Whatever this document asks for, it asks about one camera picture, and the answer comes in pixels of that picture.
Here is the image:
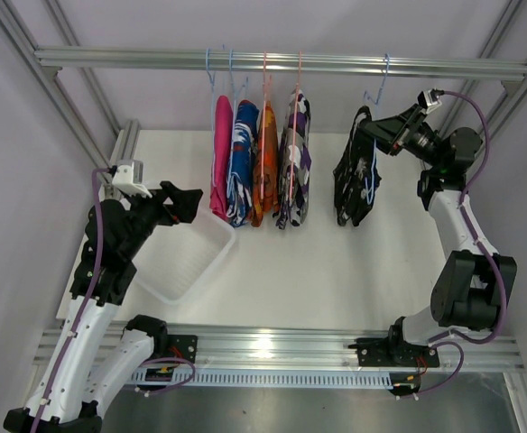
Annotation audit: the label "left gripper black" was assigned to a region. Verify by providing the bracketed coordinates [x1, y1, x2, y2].
[121, 180, 201, 259]

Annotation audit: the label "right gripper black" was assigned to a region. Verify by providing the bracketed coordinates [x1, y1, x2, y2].
[358, 104, 443, 170]

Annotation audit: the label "blue hanger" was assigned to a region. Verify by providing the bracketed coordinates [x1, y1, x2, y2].
[362, 52, 391, 204]
[226, 49, 249, 198]

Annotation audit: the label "black white patterned trousers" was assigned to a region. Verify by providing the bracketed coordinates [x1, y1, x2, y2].
[333, 106, 381, 226]

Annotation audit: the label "purple grey patterned trousers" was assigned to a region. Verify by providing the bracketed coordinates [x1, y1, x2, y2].
[274, 90, 312, 230]

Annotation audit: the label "pink hanger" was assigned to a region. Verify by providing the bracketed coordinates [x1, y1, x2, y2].
[254, 52, 273, 212]
[288, 51, 302, 206]

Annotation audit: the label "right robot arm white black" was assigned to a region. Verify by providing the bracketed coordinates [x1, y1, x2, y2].
[352, 104, 517, 367]

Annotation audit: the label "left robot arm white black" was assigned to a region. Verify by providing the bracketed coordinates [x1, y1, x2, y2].
[3, 181, 203, 432]

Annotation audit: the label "blue white patterned trousers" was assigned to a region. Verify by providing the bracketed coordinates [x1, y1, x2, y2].
[227, 99, 259, 227]

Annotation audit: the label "orange patterned trousers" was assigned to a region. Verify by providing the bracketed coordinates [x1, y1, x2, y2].
[251, 101, 280, 227]

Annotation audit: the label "pink trousers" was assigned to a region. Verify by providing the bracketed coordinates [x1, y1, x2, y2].
[209, 95, 233, 221]

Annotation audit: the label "white plastic basket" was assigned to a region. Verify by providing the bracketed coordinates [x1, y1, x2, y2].
[133, 208, 236, 306]

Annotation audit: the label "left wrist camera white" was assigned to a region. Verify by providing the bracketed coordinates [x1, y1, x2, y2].
[112, 160, 152, 198]

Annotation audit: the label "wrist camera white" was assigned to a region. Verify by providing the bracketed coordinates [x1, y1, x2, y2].
[417, 89, 444, 115]
[112, 160, 152, 198]

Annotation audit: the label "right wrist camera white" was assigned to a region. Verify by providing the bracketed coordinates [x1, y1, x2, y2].
[417, 89, 444, 115]

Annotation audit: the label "right aluminium frame post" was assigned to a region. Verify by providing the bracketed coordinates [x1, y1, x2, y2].
[432, 1, 527, 134]

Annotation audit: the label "aluminium frame post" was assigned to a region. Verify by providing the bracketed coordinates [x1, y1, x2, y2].
[0, 0, 141, 199]
[432, 1, 527, 134]

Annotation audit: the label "slotted cable duct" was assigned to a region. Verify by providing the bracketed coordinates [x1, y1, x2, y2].
[127, 367, 398, 390]

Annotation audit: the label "aluminium hanging rail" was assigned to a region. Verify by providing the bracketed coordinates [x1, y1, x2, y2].
[34, 46, 527, 82]

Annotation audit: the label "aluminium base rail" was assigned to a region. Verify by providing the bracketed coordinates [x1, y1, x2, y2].
[32, 322, 524, 373]

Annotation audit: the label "left aluminium frame post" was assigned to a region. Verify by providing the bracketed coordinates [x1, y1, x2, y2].
[0, 0, 141, 199]

